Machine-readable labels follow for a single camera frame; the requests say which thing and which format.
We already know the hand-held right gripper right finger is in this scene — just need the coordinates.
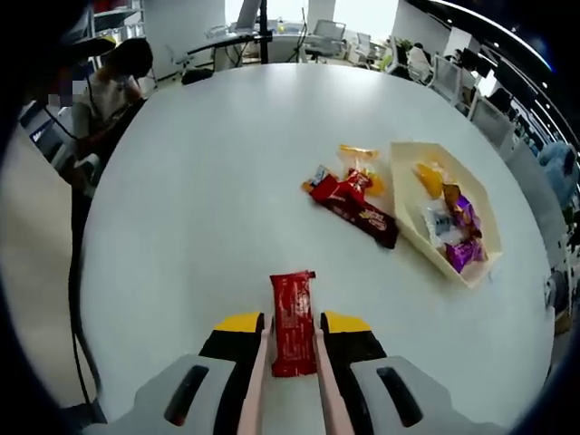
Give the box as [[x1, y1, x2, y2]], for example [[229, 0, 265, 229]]
[[320, 311, 454, 435]]

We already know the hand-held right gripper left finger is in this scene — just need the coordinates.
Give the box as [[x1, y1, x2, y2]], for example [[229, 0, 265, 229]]
[[134, 311, 266, 435]]

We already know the red food snack bar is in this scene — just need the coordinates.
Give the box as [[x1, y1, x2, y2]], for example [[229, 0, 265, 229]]
[[269, 269, 318, 378]]

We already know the dark red long food bar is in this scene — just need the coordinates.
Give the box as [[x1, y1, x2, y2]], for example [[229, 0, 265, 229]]
[[309, 176, 400, 249]]

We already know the purple food candy packet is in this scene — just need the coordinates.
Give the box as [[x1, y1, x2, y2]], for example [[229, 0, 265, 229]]
[[441, 183, 484, 239], [444, 239, 488, 273]]

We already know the white blue food packet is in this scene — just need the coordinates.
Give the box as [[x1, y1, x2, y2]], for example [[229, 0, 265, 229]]
[[423, 204, 459, 248]]

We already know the cream hexagonal container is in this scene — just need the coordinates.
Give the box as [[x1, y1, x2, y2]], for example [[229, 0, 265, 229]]
[[389, 140, 504, 289]]

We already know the small red food packet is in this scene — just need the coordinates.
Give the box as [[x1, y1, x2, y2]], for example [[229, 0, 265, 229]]
[[343, 168, 372, 200]]

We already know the small blue white food candy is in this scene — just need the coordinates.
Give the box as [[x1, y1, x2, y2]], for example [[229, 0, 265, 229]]
[[301, 164, 331, 192]]

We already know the yellow food packet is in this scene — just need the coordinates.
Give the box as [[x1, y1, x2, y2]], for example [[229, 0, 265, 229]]
[[414, 161, 448, 200]]

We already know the clear orange food packet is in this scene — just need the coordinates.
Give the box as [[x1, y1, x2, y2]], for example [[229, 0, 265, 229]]
[[338, 143, 387, 197]]

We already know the black computer mouse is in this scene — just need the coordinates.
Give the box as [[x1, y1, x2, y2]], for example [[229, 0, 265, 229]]
[[180, 67, 215, 86]]

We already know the white storage shelf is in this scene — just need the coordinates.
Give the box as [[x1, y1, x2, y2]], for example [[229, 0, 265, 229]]
[[90, 0, 146, 42]]

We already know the grey crumpled cloth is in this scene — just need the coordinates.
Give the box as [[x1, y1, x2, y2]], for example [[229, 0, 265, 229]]
[[543, 271, 572, 314]]

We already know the grey laptop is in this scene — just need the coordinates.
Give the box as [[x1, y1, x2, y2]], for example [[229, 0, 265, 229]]
[[235, 0, 262, 28]]

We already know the white office desk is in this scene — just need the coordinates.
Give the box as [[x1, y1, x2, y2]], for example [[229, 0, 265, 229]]
[[212, 26, 318, 63]]

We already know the row of white office chairs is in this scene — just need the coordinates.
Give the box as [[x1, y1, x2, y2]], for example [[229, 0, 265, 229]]
[[303, 17, 517, 150]]

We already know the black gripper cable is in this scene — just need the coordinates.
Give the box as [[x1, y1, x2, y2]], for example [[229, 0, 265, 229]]
[[67, 198, 108, 404]]

